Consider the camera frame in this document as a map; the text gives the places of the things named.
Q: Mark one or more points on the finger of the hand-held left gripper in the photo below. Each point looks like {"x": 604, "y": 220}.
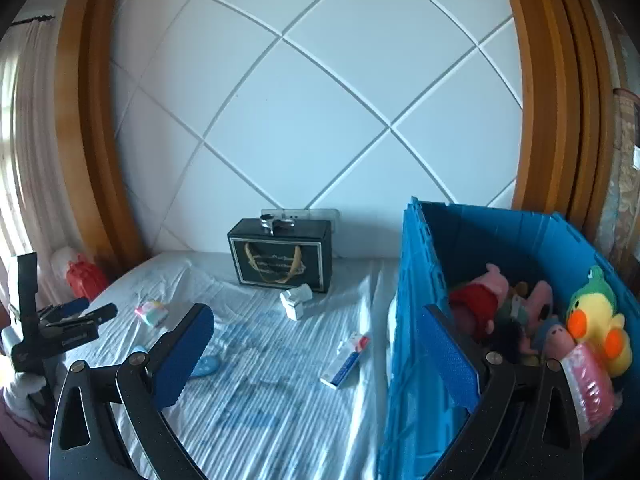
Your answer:
{"x": 95, "y": 315}
{"x": 75, "y": 305}

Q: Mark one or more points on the blue plastic crate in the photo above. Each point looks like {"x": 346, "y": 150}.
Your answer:
{"x": 415, "y": 280}

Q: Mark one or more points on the pink tissue pack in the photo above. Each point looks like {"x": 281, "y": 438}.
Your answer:
{"x": 592, "y": 385}

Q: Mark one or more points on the yellow duck plush green hat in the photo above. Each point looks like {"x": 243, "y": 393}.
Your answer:
{"x": 592, "y": 310}

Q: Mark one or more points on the small pink pig plush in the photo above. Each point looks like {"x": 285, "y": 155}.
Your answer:
{"x": 559, "y": 340}

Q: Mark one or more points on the blue plastic tool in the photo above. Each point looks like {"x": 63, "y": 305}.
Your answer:
{"x": 206, "y": 365}

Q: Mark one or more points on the pale curtain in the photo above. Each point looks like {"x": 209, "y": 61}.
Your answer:
{"x": 25, "y": 135}

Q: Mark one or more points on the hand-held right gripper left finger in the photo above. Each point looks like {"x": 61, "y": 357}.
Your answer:
{"x": 182, "y": 355}

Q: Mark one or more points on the pink plush toy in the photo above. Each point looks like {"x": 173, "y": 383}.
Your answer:
{"x": 540, "y": 297}

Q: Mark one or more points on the white wall socket strip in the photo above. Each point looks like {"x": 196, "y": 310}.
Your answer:
{"x": 320, "y": 215}

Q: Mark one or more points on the white plastic bag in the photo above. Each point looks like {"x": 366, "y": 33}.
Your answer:
{"x": 62, "y": 260}

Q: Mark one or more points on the small black-haired doll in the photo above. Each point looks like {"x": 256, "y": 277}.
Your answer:
{"x": 510, "y": 337}

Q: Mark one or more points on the pink cloth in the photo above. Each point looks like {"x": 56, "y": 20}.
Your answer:
{"x": 20, "y": 425}

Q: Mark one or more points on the white toothpaste box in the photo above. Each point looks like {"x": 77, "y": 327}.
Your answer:
{"x": 345, "y": 360}

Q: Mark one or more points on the person's left hand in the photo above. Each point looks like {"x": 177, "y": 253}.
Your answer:
{"x": 22, "y": 392}

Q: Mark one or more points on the wooden frame post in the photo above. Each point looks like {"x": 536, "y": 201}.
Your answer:
{"x": 550, "y": 110}
{"x": 85, "y": 135}

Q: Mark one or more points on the red handbag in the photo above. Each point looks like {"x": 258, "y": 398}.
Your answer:
{"x": 85, "y": 277}

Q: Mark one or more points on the desktop with striped white cloth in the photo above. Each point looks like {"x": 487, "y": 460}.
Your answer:
{"x": 280, "y": 410}

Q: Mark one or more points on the pink pig plush red dress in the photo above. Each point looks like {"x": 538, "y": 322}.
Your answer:
{"x": 475, "y": 305}

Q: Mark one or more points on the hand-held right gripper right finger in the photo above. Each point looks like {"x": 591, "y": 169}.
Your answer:
{"x": 450, "y": 360}

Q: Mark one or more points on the small pastel carton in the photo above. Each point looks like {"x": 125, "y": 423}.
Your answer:
{"x": 151, "y": 312}

